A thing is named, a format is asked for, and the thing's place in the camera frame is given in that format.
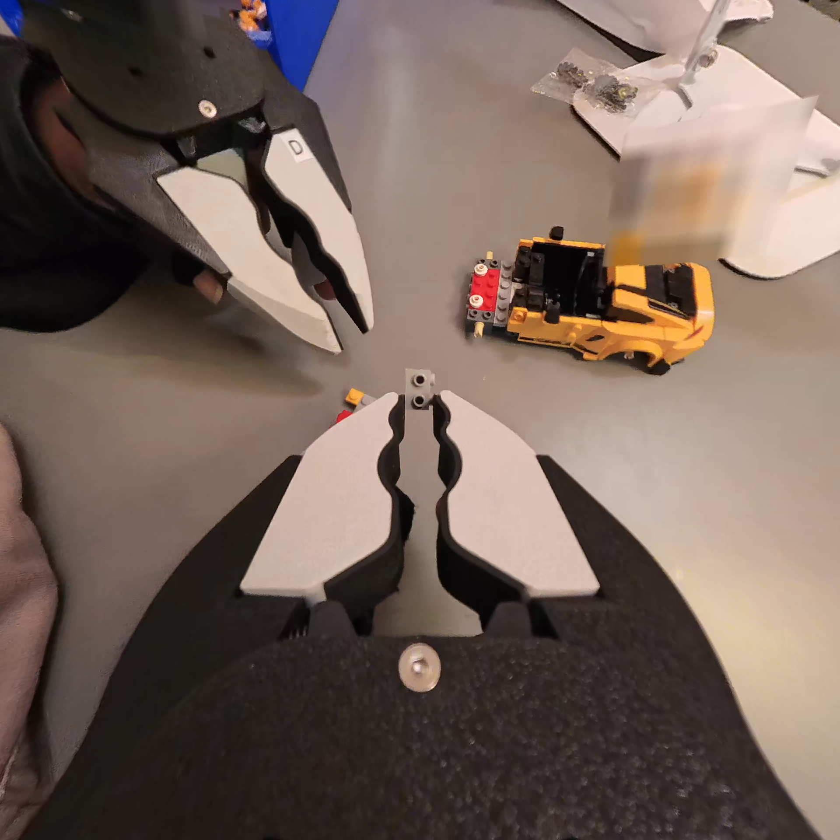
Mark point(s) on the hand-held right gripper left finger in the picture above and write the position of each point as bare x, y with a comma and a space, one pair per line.
328, 518

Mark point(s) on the person's left forearm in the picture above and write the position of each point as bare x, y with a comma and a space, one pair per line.
52, 262

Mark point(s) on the white book stand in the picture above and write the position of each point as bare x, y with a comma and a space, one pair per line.
754, 151

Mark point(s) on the blue plastic bin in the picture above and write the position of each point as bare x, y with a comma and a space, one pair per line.
295, 33

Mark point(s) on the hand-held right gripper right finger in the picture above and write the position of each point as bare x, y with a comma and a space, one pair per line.
518, 518

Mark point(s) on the person's pink garment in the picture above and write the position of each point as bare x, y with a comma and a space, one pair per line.
23, 590

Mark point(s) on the clear plastic bag dark pieces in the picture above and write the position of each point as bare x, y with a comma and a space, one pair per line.
590, 82

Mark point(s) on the white paper bag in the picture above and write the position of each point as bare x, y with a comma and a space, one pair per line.
643, 19

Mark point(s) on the light grey lego bracket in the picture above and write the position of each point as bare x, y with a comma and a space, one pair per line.
420, 387

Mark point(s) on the heap of orange lego pieces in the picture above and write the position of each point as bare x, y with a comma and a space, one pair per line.
253, 13

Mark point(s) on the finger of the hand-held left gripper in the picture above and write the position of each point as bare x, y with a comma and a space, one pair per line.
229, 229
321, 210

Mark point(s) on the grey lego plate orange ends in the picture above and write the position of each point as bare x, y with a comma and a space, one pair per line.
358, 396

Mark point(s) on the yellow lego car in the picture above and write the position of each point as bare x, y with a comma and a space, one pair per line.
656, 295

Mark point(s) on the person's left hand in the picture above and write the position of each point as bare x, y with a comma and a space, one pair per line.
210, 287

